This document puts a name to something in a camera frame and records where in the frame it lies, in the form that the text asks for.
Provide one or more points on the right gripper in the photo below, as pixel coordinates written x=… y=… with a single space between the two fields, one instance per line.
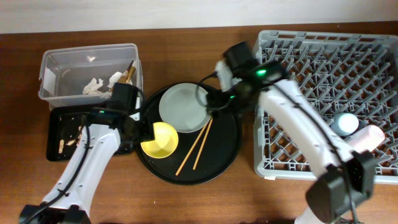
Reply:
x=217 y=105

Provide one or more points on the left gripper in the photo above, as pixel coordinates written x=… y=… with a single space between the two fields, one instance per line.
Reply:
x=147 y=132

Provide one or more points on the yellow bowl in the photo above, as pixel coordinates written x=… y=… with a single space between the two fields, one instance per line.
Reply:
x=165 y=142

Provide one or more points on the wooden chopstick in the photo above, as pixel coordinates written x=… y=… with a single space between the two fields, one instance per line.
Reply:
x=205 y=130
x=190 y=150

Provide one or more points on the grey round plate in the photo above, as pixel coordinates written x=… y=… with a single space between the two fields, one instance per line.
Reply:
x=180 y=108

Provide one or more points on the gold foil wrapper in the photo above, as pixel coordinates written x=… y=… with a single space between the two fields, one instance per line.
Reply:
x=125 y=77

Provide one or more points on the white napkin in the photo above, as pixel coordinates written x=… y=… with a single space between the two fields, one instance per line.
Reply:
x=114 y=78

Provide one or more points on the small white tissue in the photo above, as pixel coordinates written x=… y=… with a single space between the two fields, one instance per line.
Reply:
x=93 y=87

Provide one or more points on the peanut shells and rice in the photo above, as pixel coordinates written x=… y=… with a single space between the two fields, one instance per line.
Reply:
x=70 y=132

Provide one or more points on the blue plastic cup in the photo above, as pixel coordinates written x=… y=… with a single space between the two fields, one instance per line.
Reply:
x=344 y=124

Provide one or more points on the pink plastic cup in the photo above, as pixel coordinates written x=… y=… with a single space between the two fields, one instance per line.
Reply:
x=367 y=139

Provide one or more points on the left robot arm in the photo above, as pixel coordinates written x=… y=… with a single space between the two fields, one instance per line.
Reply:
x=70 y=199

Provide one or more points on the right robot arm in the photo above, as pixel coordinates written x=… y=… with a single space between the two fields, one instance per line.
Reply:
x=344 y=170

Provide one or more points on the clear plastic waste bin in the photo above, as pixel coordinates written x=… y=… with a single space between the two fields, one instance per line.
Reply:
x=65 y=72

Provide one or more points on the grey dishwasher rack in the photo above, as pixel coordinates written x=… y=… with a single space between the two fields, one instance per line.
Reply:
x=343 y=73

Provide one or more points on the round black serving tray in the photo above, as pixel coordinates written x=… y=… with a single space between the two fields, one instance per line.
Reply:
x=221 y=147

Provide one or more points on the black rectangular tray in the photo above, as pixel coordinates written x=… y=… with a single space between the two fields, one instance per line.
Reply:
x=57 y=117

